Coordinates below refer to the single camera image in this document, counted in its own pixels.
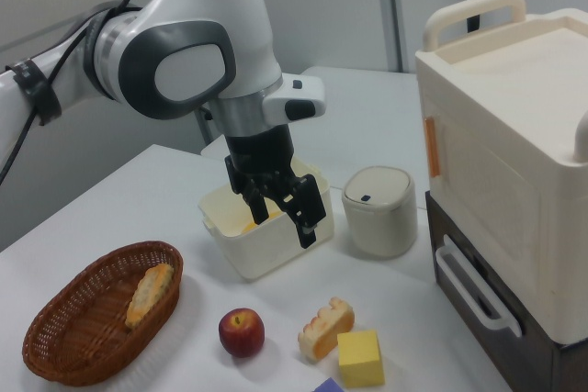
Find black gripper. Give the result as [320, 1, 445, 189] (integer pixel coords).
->
[223, 123, 328, 250]

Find purple foam cube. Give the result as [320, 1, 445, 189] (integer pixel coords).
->
[311, 376, 344, 392]

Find yellow foam cube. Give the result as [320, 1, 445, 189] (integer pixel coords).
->
[336, 329, 386, 388]

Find yellow toy banana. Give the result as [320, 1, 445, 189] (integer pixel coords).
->
[241, 210, 282, 236]

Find cream plastic container box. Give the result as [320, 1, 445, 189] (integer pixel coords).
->
[197, 155, 335, 282]

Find small white lidded bin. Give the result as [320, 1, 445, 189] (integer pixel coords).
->
[340, 165, 419, 259]

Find orange white toy pastry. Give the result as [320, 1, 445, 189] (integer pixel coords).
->
[297, 296, 356, 363]

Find red toy apple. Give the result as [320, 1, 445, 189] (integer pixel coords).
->
[218, 308, 266, 359]

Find long toy bread loaf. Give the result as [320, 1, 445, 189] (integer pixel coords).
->
[124, 263, 175, 330]

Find brown wicker basket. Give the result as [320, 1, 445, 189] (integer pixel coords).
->
[22, 240, 185, 387]

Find dark brown drawer base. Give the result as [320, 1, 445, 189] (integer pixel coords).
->
[424, 190, 588, 392]

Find orange cabinet door handle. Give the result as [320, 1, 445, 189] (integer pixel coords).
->
[424, 116, 443, 178]

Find white drawer handle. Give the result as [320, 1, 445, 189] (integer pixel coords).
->
[434, 244, 524, 338]

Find black velcro strap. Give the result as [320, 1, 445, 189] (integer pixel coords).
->
[4, 57, 63, 127]

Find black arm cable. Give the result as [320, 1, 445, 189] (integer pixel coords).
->
[0, 0, 164, 185]

